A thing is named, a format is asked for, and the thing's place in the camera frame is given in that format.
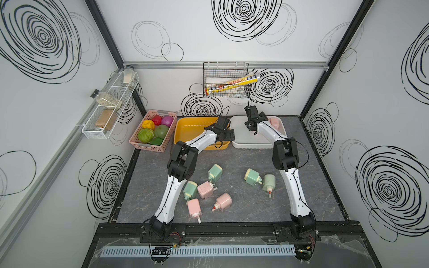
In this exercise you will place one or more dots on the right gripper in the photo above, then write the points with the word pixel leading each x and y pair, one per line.
pixel 264 116

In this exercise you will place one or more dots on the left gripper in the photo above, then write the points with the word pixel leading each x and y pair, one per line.
pixel 227 137

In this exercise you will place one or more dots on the pink sharpener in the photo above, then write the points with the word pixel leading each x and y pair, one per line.
pixel 222 203
pixel 194 209
pixel 206 190
pixel 275 122

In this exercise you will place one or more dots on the white plastic storage box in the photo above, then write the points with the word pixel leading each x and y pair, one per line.
pixel 245 139

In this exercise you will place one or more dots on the yellow plastic storage box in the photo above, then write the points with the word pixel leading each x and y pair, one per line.
pixel 188 128

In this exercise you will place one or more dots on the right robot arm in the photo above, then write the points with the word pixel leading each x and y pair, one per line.
pixel 285 158

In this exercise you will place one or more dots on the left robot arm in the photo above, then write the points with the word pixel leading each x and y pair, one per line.
pixel 181 166

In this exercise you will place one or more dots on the yellow red tube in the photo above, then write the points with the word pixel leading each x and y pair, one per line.
pixel 232 83

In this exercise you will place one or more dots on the magenta toy fruit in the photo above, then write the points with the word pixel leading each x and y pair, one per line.
pixel 167 120

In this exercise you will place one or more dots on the green sharpener right square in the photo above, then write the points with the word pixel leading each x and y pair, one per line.
pixel 252 177

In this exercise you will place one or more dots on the light green toy apple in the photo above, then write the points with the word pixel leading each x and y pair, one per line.
pixel 161 131

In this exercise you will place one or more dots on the red toy fruit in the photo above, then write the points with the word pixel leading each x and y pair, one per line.
pixel 157 120

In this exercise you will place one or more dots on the green sharpener right round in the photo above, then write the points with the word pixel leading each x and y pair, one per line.
pixel 269 184

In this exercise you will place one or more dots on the yellow toy fruit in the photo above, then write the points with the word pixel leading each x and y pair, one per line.
pixel 148 124

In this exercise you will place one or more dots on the green toy cabbage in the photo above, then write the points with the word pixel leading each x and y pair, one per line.
pixel 145 136

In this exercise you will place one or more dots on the pink perforated basket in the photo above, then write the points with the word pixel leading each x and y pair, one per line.
pixel 157 144

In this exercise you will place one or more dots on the clear jar on shelf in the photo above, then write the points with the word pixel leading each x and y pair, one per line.
pixel 128 74

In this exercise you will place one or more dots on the bottle lying on shelf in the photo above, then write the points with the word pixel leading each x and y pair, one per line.
pixel 107 100

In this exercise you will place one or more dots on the black wire wall basket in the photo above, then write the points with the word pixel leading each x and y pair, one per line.
pixel 216 76

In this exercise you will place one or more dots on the white wire wall shelf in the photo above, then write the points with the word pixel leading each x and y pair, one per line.
pixel 118 89

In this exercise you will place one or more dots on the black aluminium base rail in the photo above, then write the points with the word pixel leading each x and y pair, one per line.
pixel 212 229

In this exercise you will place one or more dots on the white slotted cable duct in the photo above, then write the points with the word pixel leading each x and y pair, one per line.
pixel 197 251

